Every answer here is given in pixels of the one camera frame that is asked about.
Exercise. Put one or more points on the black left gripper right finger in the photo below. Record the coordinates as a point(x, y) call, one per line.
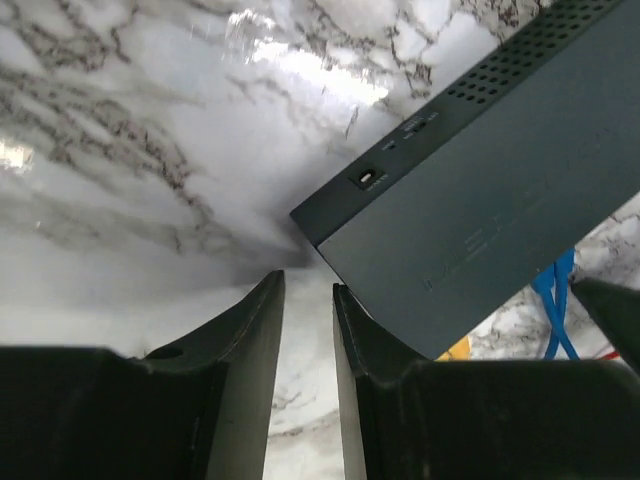
point(405, 417)

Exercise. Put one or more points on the dark network switch box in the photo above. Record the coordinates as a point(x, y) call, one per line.
point(458, 208)

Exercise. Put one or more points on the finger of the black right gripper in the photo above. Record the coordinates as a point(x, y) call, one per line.
point(615, 310)

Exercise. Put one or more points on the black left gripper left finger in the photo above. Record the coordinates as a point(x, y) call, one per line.
point(196, 408)

